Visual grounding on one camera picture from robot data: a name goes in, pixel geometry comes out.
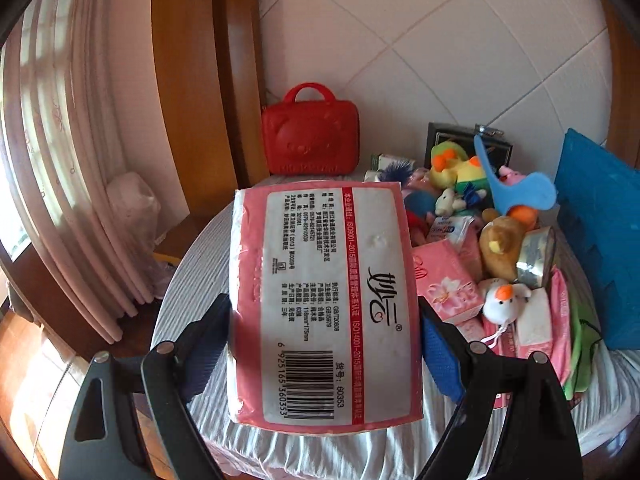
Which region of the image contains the small pink pig plush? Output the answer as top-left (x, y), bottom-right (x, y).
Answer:
top-left (497, 165), bottom-right (526, 187)

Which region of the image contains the blue bird plush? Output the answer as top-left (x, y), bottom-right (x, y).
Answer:
top-left (472, 132), bottom-right (558, 211)

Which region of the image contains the red bear-embossed carry case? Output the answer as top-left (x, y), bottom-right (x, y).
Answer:
top-left (261, 84), bottom-right (357, 177)

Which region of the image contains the blue plastic crate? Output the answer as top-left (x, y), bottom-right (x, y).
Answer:
top-left (552, 128), bottom-right (640, 351)

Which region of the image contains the wooden door frame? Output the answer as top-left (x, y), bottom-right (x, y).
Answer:
top-left (597, 0), bottom-right (640, 171)
top-left (152, 0), bottom-right (266, 211)

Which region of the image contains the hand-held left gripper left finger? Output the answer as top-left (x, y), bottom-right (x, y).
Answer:
top-left (59, 294), bottom-right (236, 480)

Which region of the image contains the pink striped curtain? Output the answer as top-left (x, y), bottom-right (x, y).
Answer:
top-left (0, 0), bottom-right (168, 346)

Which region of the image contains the red plush toy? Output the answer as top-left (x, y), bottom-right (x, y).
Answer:
top-left (406, 207), bottom-right (431, 248)

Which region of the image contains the pink wipes pack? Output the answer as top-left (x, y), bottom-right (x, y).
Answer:
top-left (547, 267), bottom-right (574, 386)

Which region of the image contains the large pink tissue pack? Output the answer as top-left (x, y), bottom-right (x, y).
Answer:
top-left (226, 180), bottom-right (425, 428)

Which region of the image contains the purple fuzzy toy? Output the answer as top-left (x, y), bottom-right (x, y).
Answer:
top-left (380, 160), bottom-right (416, 184)

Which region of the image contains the white chick plush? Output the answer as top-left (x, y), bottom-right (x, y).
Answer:
top-left (479, 280), bottom-right (532, 323)

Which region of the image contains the yellow green duck plush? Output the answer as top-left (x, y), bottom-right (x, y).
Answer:
top-left (430, 141), bottom-right (488, 191)

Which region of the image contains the light green cloth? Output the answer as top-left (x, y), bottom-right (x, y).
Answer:
top-left (562, 285), bottom-right (604, 401)

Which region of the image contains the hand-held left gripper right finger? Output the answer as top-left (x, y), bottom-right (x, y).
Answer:
top-left (415, 296), bottom-right (585, 480)

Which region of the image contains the pink floral tissue pack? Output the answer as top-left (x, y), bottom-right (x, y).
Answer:
top-left (411, 240), bottom-right (486, 323)

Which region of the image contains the silver tape roll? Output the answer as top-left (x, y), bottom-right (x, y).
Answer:
top-left (515, 225), bottom-right (558, 288)

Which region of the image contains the blue white tissue pack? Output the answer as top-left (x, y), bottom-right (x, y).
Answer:
top-left (425, 215), bottom-right (476, 252)

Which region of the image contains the small white bear plush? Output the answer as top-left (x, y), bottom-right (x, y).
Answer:
top-left (434, 187), bottom-right (466, 217)

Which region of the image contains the black box with metal clasp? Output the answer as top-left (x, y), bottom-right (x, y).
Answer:
top-left (425, 121), bottom-right (516, 171)

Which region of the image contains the blue round plush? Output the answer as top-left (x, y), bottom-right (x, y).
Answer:
top-left (404, 187), bottom-right (441, 215)

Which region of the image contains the brown duck plush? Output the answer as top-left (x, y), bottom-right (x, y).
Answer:
top-left (479, 205), bottom-right (538, 281)

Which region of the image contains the white cloth-covered desktop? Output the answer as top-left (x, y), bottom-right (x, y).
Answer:
top-left (150, 172), bottom-right (640, 480)

